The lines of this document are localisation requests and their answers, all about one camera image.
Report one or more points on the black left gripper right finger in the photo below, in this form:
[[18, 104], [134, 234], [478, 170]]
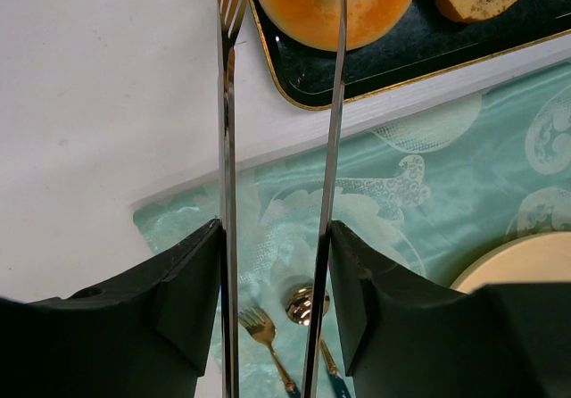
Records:
[[403, 335]]

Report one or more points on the teal patterned placemat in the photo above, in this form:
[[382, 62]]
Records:
[[434, 192]]

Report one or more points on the gold fork green handle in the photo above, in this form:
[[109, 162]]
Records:
[[261, 328]]

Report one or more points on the yellow round plate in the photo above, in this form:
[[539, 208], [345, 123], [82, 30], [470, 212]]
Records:
[[543, 257]]

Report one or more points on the gold spoon green handle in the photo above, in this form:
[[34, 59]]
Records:
[[298, 309]]

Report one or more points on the metal food tongs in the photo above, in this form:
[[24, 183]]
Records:
[[230, 18]]

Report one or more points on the dark green serving tray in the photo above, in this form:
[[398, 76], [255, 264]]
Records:
[[422, 44]]

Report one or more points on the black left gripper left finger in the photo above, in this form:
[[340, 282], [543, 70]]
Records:
[[143, 333]]

